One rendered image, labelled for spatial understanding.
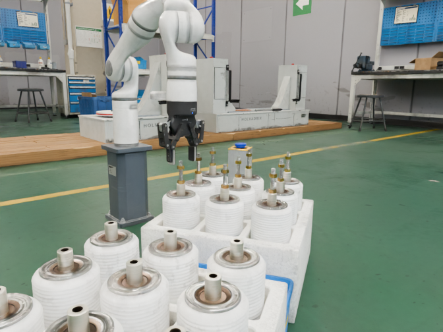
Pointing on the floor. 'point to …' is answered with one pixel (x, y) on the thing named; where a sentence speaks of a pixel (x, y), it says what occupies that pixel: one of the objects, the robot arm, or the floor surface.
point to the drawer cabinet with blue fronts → (82, 82)
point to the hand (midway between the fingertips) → (182, 157)
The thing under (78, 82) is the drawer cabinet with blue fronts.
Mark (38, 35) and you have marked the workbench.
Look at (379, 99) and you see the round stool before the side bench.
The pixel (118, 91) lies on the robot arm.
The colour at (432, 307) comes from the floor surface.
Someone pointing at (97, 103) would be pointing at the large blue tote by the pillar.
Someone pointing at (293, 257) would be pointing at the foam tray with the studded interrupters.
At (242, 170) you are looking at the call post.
